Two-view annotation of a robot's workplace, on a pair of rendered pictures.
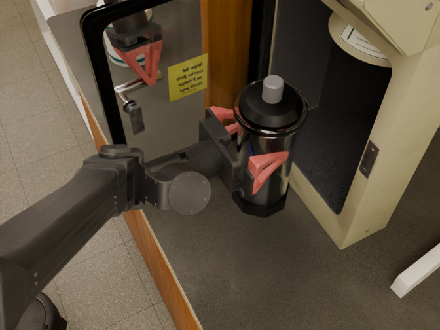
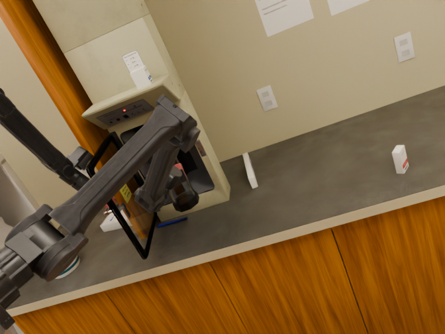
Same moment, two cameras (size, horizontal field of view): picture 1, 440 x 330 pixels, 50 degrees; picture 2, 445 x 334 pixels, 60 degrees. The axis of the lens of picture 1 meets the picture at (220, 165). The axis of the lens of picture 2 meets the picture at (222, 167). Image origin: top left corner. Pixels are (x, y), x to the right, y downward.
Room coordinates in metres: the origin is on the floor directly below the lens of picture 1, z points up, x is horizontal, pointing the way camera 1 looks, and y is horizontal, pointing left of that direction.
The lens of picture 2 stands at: (-0.54, 0.78, 1.72)
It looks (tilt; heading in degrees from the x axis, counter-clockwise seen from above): 24 degrees down; 313
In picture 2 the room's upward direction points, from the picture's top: 25 degrees counter-clockwise
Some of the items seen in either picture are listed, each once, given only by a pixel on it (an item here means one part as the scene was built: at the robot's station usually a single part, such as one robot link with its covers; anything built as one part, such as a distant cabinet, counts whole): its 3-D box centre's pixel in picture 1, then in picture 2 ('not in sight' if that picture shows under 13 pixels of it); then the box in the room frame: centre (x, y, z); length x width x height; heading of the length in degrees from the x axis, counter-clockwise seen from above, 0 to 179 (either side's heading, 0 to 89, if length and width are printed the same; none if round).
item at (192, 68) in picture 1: (186, 86); (126, 195); (0.62, 0.06, 1.19); 0.30 x 0.01 x 0.40; 123
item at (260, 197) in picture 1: (264, 152); (174, 178); (0.49, -0.07, 1.17); 0.11 x 0.11 x 0.21
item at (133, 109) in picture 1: (135, 119); (124, 211); (0.54, 0.14, 1.18); 0.02 x 0.02 x 0.06; 33
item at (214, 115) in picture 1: (234, 130); not in sight; (0.50, -0.02, 1.21); 0.09 x 0.07 x 0.07; 119
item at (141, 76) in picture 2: not in sight; (141, 77); (0.47, -0.14, 1.54); 0.05 x 0.05 x 0.06; 33
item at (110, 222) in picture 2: not in sight; (120, 217); (0.97, -0.07, 0.96); 0.16 x 0.12 x 0.04; 19
